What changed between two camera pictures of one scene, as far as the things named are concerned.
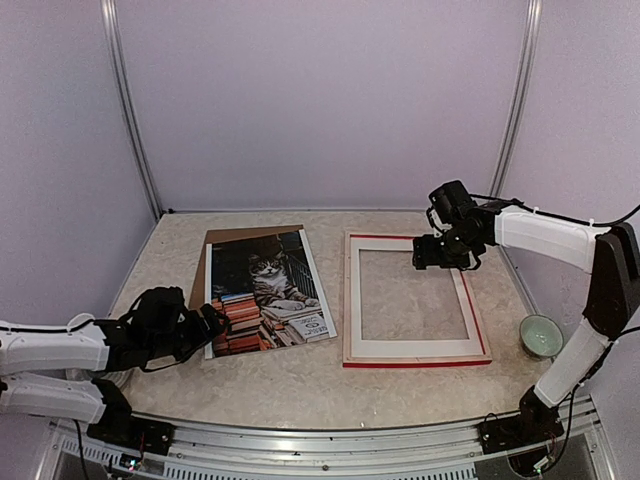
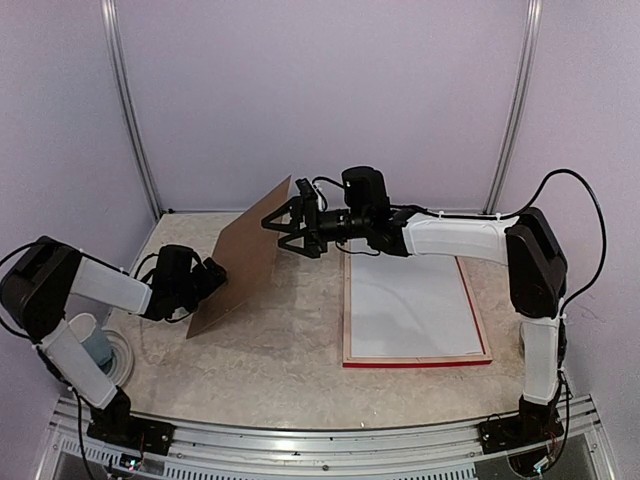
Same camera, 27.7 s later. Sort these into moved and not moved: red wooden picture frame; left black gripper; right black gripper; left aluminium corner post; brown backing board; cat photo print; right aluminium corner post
Moved: brown backing board; right black gripper; cat photo print; left black gripper
Not moved: right aluminium corner post; left aluminium corner post; red wooden picture frame
